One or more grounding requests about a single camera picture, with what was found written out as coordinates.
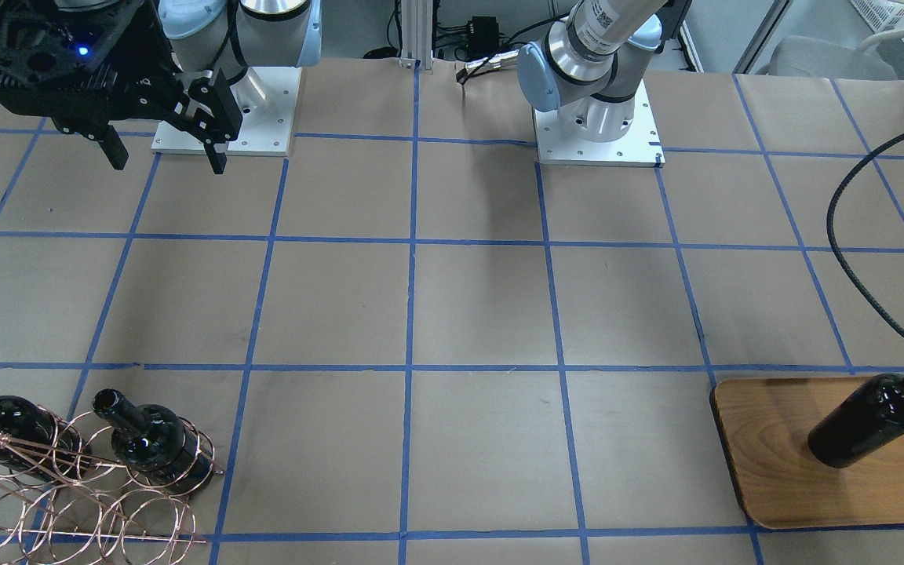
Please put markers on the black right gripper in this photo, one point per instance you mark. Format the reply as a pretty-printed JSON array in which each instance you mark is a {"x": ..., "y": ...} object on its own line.
[{"x": 152, "y": 69}]

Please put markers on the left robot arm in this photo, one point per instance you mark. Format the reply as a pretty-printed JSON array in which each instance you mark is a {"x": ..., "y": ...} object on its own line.
[{"x": 587, "y": 57}]

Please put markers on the copper wire bottle basket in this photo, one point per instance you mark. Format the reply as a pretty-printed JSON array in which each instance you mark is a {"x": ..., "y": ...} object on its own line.
[{"x": 84, "y": 506}]

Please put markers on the dark wine bottle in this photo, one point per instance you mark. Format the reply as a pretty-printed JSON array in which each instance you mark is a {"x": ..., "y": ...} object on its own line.
[
  {"x": 24, "y": 420},
  {"x": 155, "y": 444},
  {"x": 871, "y": 417}
]

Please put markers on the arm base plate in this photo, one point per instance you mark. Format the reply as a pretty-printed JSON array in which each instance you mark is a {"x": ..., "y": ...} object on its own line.
[
  {"x": 254, "y": 117},
  {"x": 591, "y": 132}
]

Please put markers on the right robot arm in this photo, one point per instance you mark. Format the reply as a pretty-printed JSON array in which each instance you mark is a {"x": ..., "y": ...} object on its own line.
[{"x": 236, "y": 35}]

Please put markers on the wooden tray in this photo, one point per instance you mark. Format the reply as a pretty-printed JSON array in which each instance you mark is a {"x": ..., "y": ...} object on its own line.
[{"x": 764, "y": 425}]

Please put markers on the aluminium frame post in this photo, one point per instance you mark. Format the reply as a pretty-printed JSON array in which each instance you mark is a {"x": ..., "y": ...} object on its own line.
[{"x": 416, "y": 26}]

